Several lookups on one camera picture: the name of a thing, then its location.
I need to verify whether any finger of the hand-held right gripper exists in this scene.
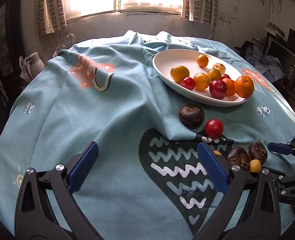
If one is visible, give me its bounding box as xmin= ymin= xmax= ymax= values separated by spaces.
xmin=268 ymin=137 xmax=295 ymax=162
xmin=270 ymin=166 xmax=295 ymax=189

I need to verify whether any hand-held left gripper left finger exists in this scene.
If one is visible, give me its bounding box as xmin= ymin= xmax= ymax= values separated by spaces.
xmin=14 ymin=141 xmax=99 ymax=240

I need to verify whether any dark brown water chestnut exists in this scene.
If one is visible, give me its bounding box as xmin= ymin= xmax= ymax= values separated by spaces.
xmin=226 ymin=147 xmax=251 ymax=168
xmin=179 ymin=104 xmax=205 ymax=128
xmin=248 ymin=142 xmax=268 ymax=158

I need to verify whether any white oval plate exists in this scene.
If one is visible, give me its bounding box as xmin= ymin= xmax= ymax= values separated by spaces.
xmin=153 ymin=49 xmax=250 ymax=107

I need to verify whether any yellow round fruit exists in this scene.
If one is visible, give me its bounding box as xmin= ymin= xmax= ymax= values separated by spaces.
xmin=194 ymin=73 xmax=211 ymax=90
xmin=171 ymin=65 xmax=190 ymax=83
xmin=197 ymin=54 xmax=209 ymax=67
xmin=207 ymin=69 xmax=222 ymax=81

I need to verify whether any grey checked curtain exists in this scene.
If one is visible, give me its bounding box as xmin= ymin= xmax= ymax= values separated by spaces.
xmin=34 ymin=0 xmax=68 ymax=38
xmin=182 ymin=0 xmax=219 ymax=26

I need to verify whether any dark red plum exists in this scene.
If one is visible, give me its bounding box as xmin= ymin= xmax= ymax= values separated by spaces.
xmin=209 ymin=80 xmax=228 ymax=99

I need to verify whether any white plastic bag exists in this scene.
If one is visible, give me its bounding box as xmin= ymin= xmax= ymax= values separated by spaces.
xmin=19 ymin=56 xmax=31 ymax=82

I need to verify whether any black monitor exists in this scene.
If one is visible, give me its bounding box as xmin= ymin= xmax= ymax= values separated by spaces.
xmin=265 ymin=39 xmax=295 ymax=69

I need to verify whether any dark chair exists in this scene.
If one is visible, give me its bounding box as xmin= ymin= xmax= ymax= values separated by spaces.
xmin=234 ymin=41 xmax=253 ymax=58

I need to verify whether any dark framed picture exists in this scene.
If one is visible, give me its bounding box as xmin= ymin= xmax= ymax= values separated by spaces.
xmin=0 ymin=0 xmax=15 ymax=78

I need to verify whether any white kettle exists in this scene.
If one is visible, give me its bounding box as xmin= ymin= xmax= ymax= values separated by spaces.
xmin=25 ymin=52 xmax=45 ymax=80

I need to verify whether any blue cloth pile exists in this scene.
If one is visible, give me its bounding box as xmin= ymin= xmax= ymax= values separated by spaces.
xmin=245 ymin=45 xmax=285 ymax=82

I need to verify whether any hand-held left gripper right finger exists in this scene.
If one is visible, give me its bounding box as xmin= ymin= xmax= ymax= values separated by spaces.
xmin=198 ymin=141 xmax=282 ymax=240

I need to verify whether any light blue printed tablecloth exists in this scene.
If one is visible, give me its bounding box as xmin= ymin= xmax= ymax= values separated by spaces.
xmin=0 ymin=30 xmax=295 ymax=240

